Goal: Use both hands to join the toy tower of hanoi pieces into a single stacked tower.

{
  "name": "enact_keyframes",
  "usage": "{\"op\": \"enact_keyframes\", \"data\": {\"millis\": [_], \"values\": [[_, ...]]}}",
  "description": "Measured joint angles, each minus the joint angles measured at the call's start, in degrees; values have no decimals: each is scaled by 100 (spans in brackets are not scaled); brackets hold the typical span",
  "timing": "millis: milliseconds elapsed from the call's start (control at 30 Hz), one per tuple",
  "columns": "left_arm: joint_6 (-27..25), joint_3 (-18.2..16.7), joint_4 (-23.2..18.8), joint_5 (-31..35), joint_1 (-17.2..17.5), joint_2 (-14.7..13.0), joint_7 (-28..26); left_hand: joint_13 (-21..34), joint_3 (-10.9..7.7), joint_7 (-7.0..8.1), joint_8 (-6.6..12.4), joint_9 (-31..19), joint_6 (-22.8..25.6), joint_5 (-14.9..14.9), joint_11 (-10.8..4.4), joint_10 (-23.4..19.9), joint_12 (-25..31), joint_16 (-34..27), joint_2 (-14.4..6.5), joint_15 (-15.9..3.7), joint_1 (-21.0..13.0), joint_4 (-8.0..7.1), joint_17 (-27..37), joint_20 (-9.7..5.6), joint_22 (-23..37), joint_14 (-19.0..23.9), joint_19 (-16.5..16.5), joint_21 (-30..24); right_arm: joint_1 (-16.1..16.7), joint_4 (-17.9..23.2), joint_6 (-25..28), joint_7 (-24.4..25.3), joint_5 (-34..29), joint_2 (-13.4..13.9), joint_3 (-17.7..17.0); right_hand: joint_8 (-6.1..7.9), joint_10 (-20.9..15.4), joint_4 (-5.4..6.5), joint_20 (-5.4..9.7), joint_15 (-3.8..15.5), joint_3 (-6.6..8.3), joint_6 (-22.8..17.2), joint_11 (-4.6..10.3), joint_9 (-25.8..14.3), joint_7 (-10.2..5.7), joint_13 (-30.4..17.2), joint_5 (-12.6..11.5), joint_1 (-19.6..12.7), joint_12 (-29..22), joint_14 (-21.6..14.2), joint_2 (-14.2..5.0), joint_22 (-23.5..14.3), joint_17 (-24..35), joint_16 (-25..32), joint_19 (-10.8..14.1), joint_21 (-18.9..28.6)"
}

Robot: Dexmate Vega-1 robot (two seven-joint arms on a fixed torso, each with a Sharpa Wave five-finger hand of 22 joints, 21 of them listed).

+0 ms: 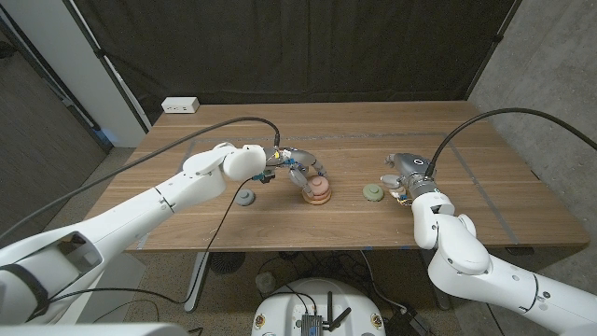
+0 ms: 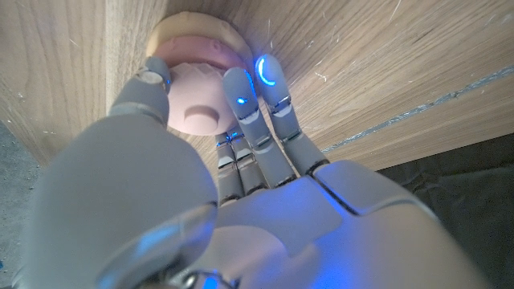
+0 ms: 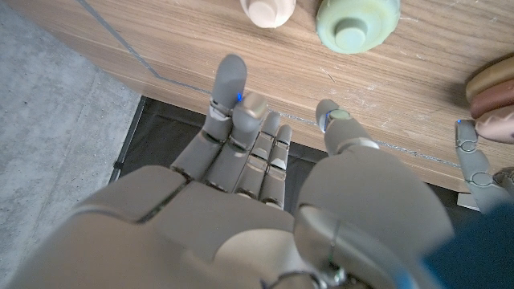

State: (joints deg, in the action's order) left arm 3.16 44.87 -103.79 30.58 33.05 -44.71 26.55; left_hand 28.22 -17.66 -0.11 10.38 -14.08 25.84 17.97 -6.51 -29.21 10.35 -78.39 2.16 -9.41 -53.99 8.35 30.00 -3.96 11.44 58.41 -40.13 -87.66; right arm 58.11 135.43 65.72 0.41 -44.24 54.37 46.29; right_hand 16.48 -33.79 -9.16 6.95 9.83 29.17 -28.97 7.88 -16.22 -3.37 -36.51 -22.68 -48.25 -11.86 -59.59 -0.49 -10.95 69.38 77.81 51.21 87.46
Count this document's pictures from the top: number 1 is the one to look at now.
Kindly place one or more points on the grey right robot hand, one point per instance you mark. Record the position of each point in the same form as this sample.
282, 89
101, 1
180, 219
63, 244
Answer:
415, 168

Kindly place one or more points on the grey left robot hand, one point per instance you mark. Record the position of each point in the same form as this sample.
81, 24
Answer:
298, 158

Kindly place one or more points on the dusty pink hanoi disc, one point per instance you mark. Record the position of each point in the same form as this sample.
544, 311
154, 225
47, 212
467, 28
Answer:
321, 186

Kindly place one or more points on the coral red hanoi disc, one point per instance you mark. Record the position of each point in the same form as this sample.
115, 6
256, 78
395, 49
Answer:
324, 197

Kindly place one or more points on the green hanoi disc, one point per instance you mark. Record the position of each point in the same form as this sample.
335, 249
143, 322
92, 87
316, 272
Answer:
373, 192

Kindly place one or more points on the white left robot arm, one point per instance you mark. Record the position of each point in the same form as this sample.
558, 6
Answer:
140, 214

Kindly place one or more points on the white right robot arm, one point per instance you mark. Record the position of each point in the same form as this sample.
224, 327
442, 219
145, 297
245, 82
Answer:
462, 261

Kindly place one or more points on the large orange hanoi disc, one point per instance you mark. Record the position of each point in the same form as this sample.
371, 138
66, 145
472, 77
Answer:
319, 204

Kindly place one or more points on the grey hanoi disc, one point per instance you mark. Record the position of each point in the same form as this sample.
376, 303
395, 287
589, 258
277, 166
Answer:
245, 198

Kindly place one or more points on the black backdrop curtain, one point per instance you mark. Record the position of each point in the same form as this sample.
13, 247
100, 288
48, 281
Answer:
298, 46

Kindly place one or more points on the black floor fan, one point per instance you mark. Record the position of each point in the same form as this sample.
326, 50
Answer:
226, 262

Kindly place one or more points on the grey floor cylinder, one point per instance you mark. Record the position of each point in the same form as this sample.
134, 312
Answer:
266, 282

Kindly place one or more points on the white power outlet box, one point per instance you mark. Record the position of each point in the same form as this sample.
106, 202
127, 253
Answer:
180, 105

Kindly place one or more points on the dark table leg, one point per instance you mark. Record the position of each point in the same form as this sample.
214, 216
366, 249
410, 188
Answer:
443, 301

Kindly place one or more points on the white robot torso base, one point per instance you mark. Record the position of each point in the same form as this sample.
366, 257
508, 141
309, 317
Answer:
284, 303

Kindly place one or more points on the black backdrop stand pole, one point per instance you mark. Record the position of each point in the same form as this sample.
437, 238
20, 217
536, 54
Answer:
101, 53
499, 37

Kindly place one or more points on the black floor power strip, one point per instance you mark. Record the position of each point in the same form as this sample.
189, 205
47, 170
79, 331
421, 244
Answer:
406, 324

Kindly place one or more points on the light grey table leg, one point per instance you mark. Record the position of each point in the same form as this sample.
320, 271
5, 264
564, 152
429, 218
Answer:
196, 280

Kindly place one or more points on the black antenna radio module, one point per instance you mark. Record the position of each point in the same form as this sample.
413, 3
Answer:
311, 324

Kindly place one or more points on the white pedal board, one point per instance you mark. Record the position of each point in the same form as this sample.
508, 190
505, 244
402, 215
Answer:
121, 284

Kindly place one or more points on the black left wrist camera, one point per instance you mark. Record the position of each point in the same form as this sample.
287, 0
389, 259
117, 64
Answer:
266, 176

